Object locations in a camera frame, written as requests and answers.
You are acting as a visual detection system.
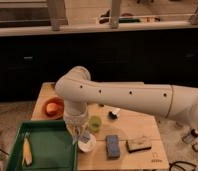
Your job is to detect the wooden railing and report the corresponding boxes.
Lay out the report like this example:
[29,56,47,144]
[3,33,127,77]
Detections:
[0,0,198,36]

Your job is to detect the blue sponge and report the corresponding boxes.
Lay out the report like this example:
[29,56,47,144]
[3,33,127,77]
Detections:
[106,135,120,159]

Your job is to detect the small black white object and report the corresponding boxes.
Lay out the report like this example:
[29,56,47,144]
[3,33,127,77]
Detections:
[108,108,120,120]

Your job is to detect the black cable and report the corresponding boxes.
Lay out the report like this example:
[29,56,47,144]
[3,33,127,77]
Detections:
[168,160,198,171]

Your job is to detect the green plastic cup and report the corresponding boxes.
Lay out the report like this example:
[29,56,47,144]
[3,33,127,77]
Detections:
[88,116,102,133]

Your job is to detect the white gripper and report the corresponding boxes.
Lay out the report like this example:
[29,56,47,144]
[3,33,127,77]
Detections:
[63,112,88,135]

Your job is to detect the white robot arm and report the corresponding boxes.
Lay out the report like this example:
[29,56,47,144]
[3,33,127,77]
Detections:
[55,66,198,171]

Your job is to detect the yellow corn toy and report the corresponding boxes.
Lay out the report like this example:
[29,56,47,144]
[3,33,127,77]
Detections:
[22,138,33,166]

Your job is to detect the green plastic tray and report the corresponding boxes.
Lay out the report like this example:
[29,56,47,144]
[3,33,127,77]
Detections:
[5,121,77,171]

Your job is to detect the orange plastic bowl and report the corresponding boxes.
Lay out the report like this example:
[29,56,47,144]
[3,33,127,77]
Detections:
[42,97,64,119]

